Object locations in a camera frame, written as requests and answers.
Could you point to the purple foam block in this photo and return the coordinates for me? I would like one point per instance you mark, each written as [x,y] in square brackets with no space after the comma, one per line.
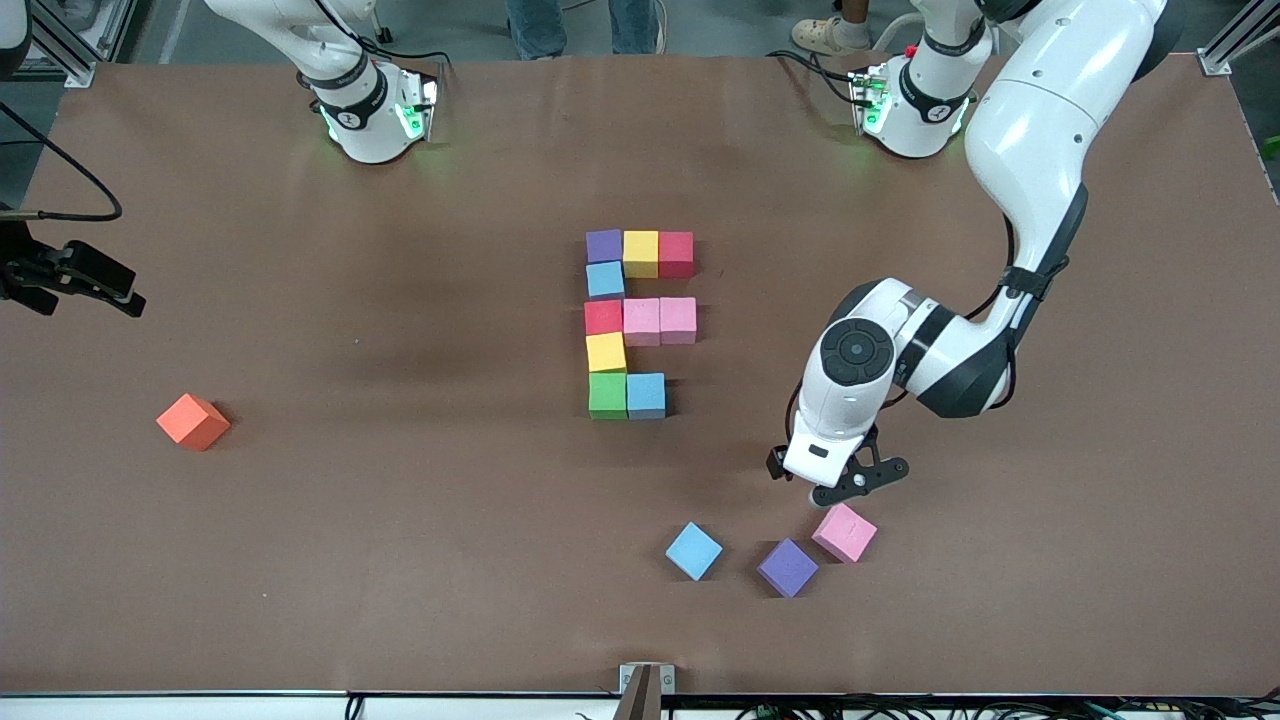
[604,246]
[787,567]

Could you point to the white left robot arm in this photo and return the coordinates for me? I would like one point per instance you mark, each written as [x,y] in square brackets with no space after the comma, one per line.
[1040,150]

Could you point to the small green item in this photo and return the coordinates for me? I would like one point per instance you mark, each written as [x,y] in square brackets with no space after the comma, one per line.
[1272,148]

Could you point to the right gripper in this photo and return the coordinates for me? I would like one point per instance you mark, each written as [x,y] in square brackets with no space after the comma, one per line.
[20,262]

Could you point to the aluminium frame post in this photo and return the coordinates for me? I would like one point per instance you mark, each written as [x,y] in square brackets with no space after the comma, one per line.
[1240,40]
[70,55]

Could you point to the metal camera post bracket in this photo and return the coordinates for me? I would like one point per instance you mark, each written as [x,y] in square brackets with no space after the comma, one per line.
[645,680]

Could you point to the brown table cover mat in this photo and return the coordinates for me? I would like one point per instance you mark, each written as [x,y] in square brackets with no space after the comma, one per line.
[640,480]

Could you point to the red foam block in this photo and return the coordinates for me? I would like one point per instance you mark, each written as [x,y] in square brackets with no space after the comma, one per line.
[676,254]
[603,318]

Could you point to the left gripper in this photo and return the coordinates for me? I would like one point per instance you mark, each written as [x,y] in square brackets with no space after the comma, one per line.
[774,462]

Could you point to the yellow foam block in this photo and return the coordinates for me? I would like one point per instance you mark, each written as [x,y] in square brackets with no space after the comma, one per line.
[641,254]
[605,353]

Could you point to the pink foam block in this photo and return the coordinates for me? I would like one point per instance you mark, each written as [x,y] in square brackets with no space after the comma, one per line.
[844,535]
[642,322]
[678,320]

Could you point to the green foam block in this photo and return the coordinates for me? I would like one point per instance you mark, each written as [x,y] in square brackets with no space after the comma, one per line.
[607,395]

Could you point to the blue foam block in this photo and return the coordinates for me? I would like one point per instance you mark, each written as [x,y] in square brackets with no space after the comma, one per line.
[605,281]
[693,551]
[646,396]

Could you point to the person's blue jeans legs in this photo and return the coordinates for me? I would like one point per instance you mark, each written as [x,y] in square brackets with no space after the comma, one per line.
[585,25]

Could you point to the orange foam block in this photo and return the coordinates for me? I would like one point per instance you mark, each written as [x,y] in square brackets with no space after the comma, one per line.
[193,421]

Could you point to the person's sandalled foot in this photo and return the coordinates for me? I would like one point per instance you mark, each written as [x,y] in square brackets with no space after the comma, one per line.
[825,35]

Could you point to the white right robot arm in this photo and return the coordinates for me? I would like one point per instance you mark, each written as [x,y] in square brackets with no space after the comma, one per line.
[365,130]

